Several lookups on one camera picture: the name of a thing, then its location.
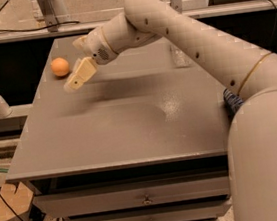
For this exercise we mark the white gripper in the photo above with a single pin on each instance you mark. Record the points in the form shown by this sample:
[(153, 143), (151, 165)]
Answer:
[(97, 46)]

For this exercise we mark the orange fruit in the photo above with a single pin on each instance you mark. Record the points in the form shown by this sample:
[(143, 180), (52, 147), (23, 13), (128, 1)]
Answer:
[(60, 67)]

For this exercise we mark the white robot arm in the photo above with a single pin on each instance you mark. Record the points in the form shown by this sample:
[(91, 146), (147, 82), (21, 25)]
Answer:
[(248, 73)]

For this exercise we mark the clear plastic water bottle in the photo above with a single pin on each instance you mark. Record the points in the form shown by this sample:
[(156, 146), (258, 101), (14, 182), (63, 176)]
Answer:
[(181, 59)]

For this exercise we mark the grey drawer cabinet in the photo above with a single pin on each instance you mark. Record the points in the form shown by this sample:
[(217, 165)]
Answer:
[(143, 140)]

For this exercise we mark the blue soda can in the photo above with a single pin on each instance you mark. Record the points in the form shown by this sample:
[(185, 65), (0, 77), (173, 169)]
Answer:
[(232, 101)]

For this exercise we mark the left metal bracket post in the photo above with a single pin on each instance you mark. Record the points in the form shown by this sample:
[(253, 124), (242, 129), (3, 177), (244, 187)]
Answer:
[(48, 15)]

